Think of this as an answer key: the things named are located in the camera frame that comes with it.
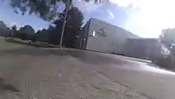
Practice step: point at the grey asphalt yard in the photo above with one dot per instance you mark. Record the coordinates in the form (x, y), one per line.
(87, 82)

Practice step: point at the white warehouse building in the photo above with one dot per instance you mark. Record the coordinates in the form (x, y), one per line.
(110, 39)

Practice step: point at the dark tall tree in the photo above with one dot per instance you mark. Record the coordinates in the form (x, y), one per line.
(74, 26)

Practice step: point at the dark grey building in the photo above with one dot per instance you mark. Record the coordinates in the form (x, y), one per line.
(143, 47)

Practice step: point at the pale pole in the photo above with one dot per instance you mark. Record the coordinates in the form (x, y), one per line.
(63, 28)

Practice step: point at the row of distant trees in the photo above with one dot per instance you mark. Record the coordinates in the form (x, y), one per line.
(10, 30)

